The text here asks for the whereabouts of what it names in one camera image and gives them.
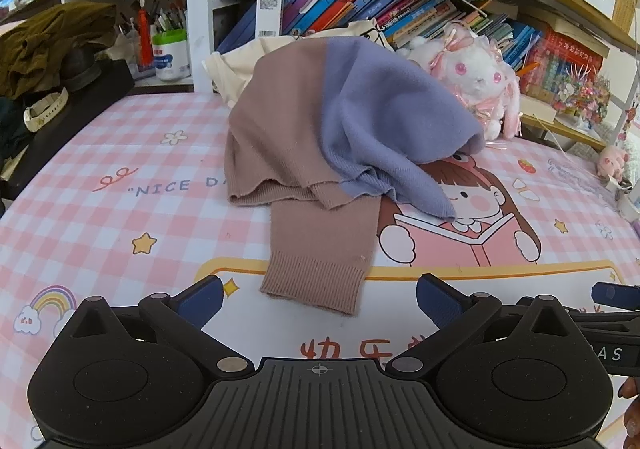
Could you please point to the pink and purple knit sweater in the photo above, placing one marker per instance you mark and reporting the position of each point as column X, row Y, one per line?
column 280, row 129

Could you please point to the cream wristwatch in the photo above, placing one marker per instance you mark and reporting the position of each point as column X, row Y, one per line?
column 45, row 109

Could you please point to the white bookshelf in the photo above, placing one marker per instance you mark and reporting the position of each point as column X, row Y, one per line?
column 200, row 4

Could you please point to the black bag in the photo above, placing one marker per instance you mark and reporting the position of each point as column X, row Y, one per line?
column 100, row 89

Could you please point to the olive green garment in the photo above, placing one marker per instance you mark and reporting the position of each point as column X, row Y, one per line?
column 50, row 39

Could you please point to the red tassel ornament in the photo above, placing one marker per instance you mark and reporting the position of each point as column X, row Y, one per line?
column 145, row 36

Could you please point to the white rabbit plush toy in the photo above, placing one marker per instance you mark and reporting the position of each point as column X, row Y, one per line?
column 470, row 69

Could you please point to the dark green garment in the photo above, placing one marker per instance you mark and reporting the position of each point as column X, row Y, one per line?
column 12, row 139

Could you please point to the white can with green lid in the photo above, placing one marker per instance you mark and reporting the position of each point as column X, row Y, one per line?
column 171, row 56

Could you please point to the cream t-shirt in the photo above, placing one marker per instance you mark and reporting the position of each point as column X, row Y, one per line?
column 235, row 64

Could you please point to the colourful bead flower ornament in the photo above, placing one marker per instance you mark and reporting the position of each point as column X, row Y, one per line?
column 585, row 94

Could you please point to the person's right hand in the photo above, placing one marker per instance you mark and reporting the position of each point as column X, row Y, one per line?
column 631, row 409

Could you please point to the pink pig plush toy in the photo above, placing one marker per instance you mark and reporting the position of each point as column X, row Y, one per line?
column 611, row 160

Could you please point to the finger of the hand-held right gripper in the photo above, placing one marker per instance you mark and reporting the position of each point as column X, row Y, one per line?
column 617, row 292
column 610, row 321

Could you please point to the tall white carton box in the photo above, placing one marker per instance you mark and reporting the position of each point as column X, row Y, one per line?
column 270, row 11

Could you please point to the dark grey hat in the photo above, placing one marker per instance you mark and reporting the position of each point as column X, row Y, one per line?
column 80, row 71

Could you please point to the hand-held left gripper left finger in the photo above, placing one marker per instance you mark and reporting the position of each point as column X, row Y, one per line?
column 200, row 303

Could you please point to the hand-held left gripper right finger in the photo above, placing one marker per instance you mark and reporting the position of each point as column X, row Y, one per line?
column 440, row 301

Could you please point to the red boxed book set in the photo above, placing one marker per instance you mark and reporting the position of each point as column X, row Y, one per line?
column 565, row 59

